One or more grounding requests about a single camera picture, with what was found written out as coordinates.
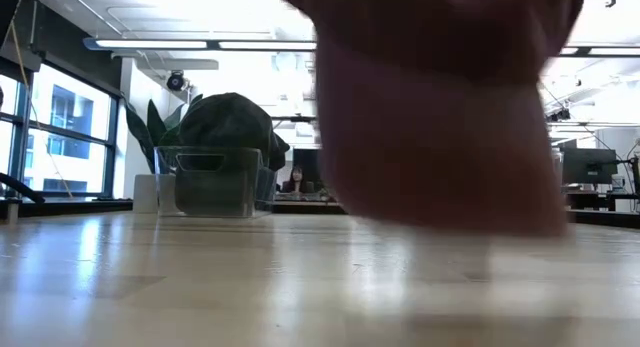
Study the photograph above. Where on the dark green baseball cap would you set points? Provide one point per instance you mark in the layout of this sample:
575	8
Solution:
225	122

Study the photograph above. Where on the maroon baseball cap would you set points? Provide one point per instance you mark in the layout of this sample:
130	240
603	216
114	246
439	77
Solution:
440	137

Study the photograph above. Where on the person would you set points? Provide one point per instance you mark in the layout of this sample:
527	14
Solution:
298	179

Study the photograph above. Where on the clear plastic bin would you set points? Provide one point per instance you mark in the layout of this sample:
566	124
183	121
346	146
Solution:
165	187
557	167

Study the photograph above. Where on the green plant in white pot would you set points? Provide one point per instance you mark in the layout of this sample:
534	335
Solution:
145	194

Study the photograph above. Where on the long ceiling light fixture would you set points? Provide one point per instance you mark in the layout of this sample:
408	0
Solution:
150	44

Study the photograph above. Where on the black ceiling spotlight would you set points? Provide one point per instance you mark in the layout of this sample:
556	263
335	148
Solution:
560	115

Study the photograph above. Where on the large black-framed window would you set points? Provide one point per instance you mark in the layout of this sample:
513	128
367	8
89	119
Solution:
70	107

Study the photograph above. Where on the black curved tube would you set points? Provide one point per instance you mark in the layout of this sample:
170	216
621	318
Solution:
22	187

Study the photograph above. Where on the black round ceiling camera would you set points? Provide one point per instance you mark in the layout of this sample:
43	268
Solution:
175	81

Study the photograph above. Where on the small grey post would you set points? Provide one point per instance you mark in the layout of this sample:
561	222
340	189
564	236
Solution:
13	212

